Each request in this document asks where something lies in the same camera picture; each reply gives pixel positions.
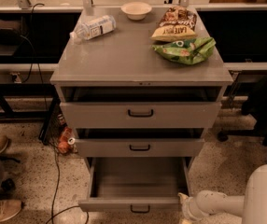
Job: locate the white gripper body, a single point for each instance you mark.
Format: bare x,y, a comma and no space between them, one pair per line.
189,207

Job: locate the grey bottom drawer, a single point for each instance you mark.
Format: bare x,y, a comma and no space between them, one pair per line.
137,185

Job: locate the grey drawer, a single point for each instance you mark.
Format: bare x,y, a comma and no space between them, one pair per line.
140,115
137,185
148,147

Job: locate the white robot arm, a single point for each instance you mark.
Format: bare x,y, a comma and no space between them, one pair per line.
251,208

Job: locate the grey top drawer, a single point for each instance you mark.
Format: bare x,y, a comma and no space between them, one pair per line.
140,115

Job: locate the grey middle drawer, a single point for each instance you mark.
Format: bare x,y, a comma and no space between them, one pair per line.
148,147

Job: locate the grey metal drawer cabinet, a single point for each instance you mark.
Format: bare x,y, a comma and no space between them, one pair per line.
122,67

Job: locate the green snack bag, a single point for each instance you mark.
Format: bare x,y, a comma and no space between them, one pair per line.
188,51

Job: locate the brown yellow chip bag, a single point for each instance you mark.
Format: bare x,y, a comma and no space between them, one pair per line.
177,23

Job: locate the white sneaker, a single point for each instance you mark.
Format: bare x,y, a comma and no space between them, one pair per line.
9,209

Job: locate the clear plastic water bottle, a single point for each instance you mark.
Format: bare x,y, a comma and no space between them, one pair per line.
87,30

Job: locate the white ceramic bowl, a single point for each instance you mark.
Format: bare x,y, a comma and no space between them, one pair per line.
136,11

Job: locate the brown shoe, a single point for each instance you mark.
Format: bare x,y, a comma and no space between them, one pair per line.
3,143

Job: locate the dark box on shelf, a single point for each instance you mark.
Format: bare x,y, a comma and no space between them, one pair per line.
10,32

